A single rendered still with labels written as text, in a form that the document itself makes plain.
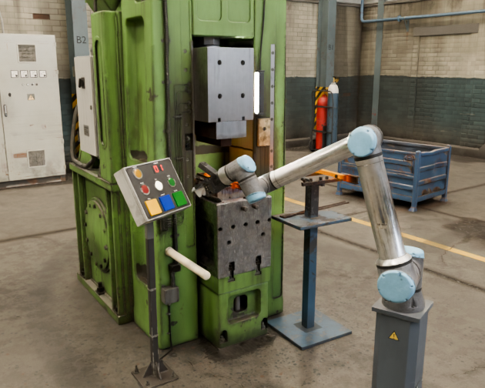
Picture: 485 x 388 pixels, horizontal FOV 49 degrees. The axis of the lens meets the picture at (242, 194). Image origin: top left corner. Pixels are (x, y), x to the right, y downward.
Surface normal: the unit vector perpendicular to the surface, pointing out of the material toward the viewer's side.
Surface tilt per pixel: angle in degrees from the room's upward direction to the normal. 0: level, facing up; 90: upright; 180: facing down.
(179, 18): 90
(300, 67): 91
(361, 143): 83
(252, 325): 90
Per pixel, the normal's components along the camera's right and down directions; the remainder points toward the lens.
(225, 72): 0.55, 0.20
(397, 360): -0.57, 0.19
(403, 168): -0.75, 0.15
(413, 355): 0.18, 0.23
